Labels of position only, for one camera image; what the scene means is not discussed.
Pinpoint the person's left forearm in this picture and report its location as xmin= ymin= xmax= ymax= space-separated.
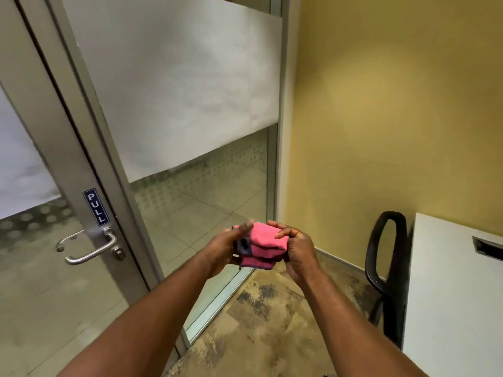
xmin=57 ymin=252 xmax=216 ymax=377

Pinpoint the person's right forearm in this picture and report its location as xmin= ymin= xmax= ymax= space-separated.
xmin=294 ymin=267 xmax=429 ymax=377

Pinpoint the white desk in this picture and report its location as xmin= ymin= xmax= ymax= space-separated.
xmin=401 ymin=213 xmax=503 ymax=377

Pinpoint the glass door with metal frame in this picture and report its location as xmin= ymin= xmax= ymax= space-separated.
xmin=0 ymin=0 xmax=189 ymax=377

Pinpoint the fixed glass panel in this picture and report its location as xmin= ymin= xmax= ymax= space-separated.
xmin=59 ymin=0 xmax=291 ymax=346

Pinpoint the pink cloth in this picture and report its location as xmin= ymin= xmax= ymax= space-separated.
xmin=232 ymin=222 xmax=290 ymax=270

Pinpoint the black office chair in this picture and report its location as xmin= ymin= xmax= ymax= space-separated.
xmin=365 ymin=211 xmax=413 ymax=350

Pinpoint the silver door handle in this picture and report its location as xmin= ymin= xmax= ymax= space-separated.
xmin=56 ymin=227 xmax=117 ymax=266

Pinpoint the blue door sign sticker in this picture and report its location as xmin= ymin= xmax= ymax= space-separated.
xmin=83 ymin=188 xmax=110 ymax=227

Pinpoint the person's left hand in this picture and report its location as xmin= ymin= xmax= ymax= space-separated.
xmin=199 ymin=220 xmax=255 ymax=278

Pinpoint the person's right hand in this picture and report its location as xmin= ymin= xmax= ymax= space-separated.
xmin=267 ymin=221 xmax=316 ymax=286

